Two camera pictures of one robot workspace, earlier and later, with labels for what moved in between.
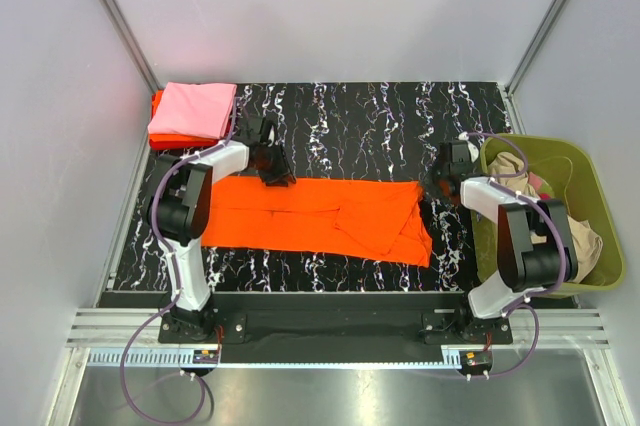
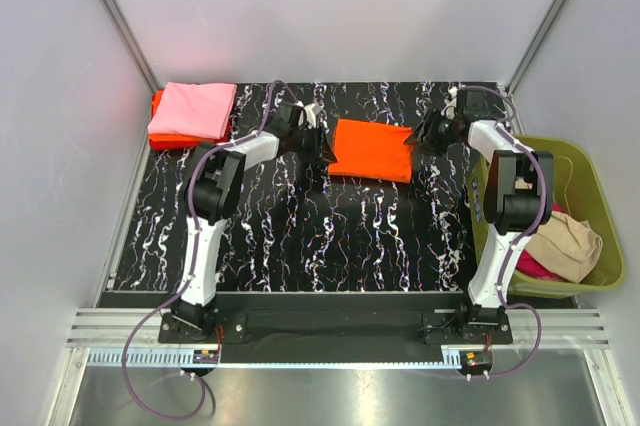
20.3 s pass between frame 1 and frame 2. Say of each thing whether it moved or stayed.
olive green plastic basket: stayed
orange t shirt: moved
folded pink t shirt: stayed
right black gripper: moved
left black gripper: moved
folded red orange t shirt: stayed
